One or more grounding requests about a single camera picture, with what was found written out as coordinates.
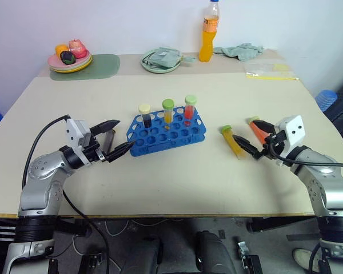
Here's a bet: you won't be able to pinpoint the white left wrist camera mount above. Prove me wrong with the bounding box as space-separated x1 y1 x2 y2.
65 118 100 166

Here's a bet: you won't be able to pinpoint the blue stacked cups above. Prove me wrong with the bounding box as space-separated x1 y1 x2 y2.
314 89 339 112

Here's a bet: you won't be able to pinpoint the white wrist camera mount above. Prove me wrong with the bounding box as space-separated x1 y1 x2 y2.
274 115 305 167
65 118 100 166

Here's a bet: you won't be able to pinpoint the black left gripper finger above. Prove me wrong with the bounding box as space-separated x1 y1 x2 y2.
89 119 121 138
105 139 137 164

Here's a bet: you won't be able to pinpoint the green table mat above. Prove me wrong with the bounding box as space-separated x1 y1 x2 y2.
49 54 121 82

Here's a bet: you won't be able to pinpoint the black and green toy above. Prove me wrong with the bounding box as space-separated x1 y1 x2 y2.
59 50 77 65

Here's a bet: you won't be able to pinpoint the clear plastic bag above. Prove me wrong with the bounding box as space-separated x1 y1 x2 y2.
243 60 291 76

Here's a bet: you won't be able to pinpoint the orange toy fruit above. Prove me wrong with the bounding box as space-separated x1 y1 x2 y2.
54 43 70 58

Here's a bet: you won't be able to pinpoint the white shoe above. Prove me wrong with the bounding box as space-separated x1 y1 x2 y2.
292 248 321 271

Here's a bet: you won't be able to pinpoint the pink plate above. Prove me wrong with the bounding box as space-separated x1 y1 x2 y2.
47 50 91 69

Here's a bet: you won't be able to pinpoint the dark rounded shape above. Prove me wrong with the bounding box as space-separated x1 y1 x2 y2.
194 230 238 274

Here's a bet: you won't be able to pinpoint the yellow plate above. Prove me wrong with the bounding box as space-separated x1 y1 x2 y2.
49 57 93 74

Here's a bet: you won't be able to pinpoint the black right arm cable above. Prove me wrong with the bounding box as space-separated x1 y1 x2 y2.
267 141 343 169

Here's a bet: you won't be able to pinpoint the green cap red liquid tube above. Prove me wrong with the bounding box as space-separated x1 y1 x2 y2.
184 94 198 127

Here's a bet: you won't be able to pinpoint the light green stacked plate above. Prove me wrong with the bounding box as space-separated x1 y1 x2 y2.
48 55 93 71

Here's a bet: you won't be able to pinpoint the clear plastic tube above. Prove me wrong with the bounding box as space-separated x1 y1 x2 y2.
102 129 117 157

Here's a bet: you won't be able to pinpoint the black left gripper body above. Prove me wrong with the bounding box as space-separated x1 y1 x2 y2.
84 139 107 165

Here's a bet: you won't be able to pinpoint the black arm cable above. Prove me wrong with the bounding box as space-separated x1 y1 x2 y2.
22 114 72 190
267 141 343 169

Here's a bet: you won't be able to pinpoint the blue test tube rack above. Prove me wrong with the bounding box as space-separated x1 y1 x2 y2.
126 106 207 158

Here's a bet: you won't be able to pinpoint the white floor cable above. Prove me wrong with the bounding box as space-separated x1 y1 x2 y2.
72 218 172 259

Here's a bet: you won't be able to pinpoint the metal caster bracket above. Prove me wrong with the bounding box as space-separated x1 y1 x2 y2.
236 240 264 274

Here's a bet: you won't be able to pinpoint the black cable under table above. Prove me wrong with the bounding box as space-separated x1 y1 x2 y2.
62 189 111 274

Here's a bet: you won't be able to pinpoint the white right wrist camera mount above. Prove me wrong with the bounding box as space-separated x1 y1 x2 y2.
274 115 305 167

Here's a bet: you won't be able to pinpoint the crumpled green cloth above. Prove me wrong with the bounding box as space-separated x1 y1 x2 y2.
213 42 265 62

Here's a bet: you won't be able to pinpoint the yellow strip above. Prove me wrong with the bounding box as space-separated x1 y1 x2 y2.
245 72 300 82

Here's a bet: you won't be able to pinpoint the cream cap dark liquid tube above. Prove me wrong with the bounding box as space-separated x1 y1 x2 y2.
138 103 153 128

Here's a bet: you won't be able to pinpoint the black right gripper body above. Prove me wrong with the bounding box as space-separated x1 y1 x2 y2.
258 130 287 160

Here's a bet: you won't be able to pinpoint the pale green plate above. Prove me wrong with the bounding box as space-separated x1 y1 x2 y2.
139 49 184 74

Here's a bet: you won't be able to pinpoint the green cloth pouch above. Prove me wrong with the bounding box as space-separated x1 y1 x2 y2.
147 46 197 69

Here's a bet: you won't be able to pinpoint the black white striped fabric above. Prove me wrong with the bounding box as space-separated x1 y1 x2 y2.
0 217 18 244

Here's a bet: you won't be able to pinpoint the orange soda bottle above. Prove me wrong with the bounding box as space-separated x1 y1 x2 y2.
198 0 221 63

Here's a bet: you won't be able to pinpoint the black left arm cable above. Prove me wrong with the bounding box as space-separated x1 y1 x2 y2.
22 114 72 190

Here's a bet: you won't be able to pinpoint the black table frame bar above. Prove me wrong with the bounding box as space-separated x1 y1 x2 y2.
246 216 321 234

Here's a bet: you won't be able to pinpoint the green cap orange liquid tube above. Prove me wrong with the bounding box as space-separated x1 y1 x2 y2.
248 115 269 144

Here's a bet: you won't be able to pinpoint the green cap yellow liquid tube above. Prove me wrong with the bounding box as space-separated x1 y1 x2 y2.
220 124 246 161
162 98 176 126

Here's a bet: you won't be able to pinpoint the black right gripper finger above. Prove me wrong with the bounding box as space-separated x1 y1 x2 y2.
253 120 276 138
233 135 261 160

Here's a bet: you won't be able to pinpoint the pink toy peach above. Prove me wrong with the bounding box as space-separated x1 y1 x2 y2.
68 38 88 59

